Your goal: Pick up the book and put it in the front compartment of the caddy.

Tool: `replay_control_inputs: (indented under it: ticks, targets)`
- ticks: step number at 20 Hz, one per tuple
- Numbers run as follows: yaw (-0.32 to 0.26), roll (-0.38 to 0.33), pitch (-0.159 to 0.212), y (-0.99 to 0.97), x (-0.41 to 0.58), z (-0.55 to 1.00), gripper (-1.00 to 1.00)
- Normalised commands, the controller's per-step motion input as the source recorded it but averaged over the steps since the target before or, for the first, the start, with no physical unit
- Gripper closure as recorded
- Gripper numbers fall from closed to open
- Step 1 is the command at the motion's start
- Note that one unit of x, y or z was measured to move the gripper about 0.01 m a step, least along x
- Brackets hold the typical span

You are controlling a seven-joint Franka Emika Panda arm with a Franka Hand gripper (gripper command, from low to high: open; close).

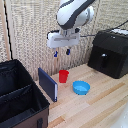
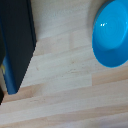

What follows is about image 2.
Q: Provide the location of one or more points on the blue plastic bowl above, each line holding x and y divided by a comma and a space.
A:
111, 35

